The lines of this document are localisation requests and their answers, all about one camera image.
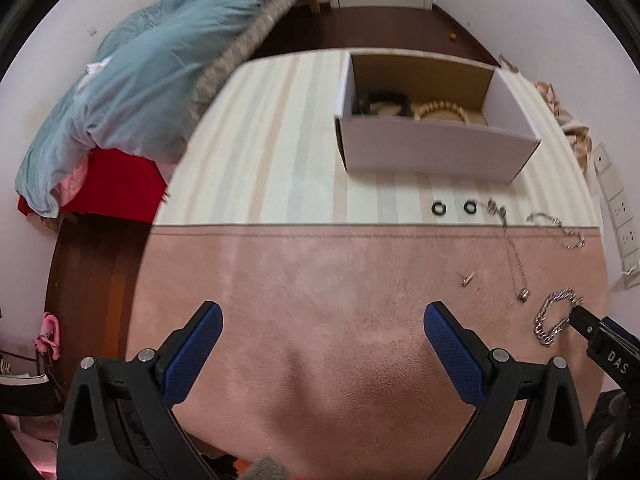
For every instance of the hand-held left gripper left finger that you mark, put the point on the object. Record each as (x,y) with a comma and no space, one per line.
(197,355)

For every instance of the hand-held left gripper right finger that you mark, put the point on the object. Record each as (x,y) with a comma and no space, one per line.
(452,355)

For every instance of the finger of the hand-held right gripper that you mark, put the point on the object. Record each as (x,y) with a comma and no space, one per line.
(584,321)

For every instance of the white cardboard box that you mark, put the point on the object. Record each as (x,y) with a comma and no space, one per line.
(425,147)

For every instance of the dark clothing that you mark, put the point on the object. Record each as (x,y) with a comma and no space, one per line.
(612,435)

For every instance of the small silver earring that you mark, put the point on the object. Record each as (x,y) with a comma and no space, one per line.
(467,279)

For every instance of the grey cloth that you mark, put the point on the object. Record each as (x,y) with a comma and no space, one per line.
(267,469)

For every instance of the pink hanging cloth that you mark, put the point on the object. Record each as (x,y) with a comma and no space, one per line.
(49,335)

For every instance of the black and white shoe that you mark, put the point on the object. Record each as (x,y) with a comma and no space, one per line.
(20,377)

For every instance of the floral beige cloth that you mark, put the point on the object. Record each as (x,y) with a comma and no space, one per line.
(575,135)

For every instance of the red bed sheet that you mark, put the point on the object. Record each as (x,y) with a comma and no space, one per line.
(115,180)

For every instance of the pink bed cloth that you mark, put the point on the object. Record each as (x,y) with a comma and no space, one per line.
(67,187)

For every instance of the light blue blanket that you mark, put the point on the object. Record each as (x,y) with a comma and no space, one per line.
(150,60)

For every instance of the patterned beige mattress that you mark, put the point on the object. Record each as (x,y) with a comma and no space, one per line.
(235,55)

